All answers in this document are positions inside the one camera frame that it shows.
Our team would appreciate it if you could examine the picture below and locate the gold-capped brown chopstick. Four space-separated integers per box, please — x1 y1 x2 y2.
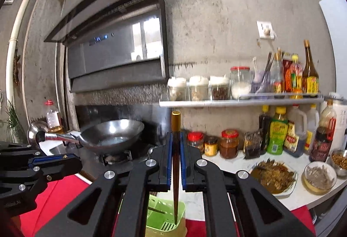
171 111 181 224

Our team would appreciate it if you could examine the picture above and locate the white kitchen appliance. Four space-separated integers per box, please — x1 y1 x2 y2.
319 92 347 153

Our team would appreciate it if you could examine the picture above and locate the red tablecloth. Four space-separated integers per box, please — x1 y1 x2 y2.
20 175 316 236

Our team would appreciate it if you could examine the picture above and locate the gas stove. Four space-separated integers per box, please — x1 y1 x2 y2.
48 141 164 181

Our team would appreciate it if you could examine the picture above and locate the plate of brown food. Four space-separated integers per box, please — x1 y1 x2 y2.
249 159 298 198

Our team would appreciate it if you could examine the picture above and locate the cooking oil bottle red cap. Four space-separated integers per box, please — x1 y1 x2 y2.
45 99 64 133

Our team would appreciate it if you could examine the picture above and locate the brown sauce jar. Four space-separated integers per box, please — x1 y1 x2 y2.
219 129 239 159

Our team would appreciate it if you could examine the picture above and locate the green plastic utensil holder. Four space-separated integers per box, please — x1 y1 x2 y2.
145 195 188 237

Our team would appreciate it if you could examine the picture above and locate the small yellow label jar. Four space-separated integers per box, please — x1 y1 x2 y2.
204 136 218 156

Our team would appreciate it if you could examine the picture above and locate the steel wok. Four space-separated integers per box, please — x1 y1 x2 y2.
35 119 145 155

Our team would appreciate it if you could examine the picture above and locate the yellow bowl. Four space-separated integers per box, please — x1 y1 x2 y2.
302 161 337 195

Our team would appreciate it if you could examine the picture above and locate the dark soy sauce bottle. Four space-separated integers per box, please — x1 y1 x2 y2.
258 105 272 155

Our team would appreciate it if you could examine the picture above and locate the green label bottle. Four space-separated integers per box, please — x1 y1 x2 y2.
267 107 288 155

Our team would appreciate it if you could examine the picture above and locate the red label dark bottle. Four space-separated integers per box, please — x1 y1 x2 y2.
309 99 337 162

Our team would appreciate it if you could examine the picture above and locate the white jug bottle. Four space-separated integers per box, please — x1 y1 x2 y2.
283 105 307 158

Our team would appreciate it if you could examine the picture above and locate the steel bowl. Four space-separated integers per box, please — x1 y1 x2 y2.
330 149 347 177

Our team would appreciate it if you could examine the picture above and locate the glass jar red lid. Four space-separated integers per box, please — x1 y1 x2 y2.
230 66 252 99

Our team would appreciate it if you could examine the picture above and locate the tall brown sauce bottle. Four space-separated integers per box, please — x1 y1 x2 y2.
302 39 319 97

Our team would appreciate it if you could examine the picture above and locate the grey range hood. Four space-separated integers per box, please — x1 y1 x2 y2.
45 0 169 93

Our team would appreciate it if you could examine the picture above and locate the white refrigerator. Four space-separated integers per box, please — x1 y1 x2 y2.
319 0 347 98

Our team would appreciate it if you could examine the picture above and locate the wall shelf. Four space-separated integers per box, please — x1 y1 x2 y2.
159 93 324 108

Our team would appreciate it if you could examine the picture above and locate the wall socket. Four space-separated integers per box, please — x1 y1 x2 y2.
256 21 275 40

